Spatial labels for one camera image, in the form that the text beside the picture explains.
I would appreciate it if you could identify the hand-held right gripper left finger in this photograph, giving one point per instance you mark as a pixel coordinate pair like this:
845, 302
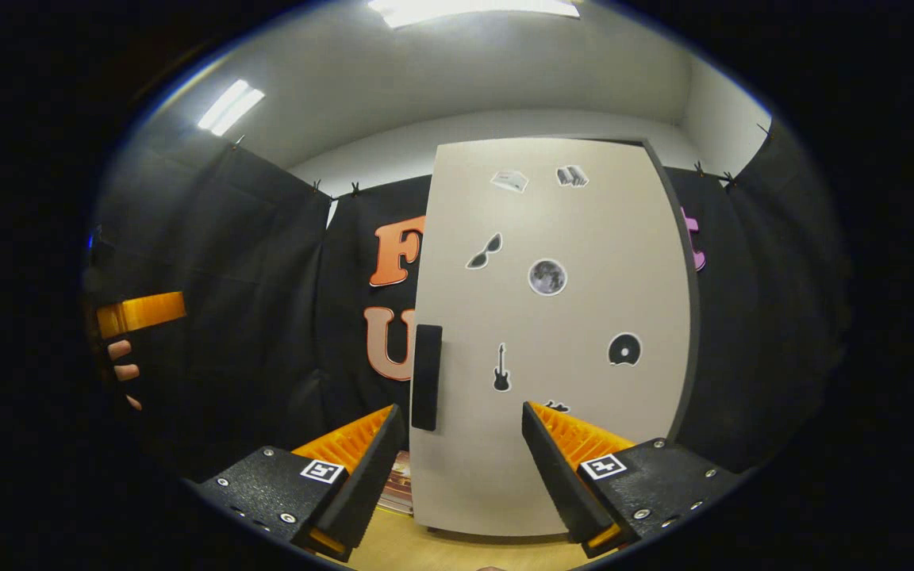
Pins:
366, 476

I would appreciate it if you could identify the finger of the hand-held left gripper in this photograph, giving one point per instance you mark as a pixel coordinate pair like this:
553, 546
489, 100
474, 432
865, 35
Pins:
144, 312

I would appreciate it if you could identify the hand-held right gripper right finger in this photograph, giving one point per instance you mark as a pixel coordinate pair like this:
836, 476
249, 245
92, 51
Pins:
556, 476

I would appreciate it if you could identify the dark grey cabinet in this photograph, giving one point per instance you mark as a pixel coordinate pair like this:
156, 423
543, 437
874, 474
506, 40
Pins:
684, 317

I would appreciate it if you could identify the stack of books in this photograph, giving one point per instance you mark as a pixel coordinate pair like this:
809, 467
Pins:
397, 488

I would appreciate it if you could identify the black backdrop cloth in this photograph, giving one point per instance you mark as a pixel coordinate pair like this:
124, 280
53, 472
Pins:
266, 277

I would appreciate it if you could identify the small ceiling light panel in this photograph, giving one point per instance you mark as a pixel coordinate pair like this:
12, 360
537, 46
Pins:
231, 107

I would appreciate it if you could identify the large ceiling light panel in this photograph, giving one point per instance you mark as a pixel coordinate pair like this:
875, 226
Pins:
473, 9

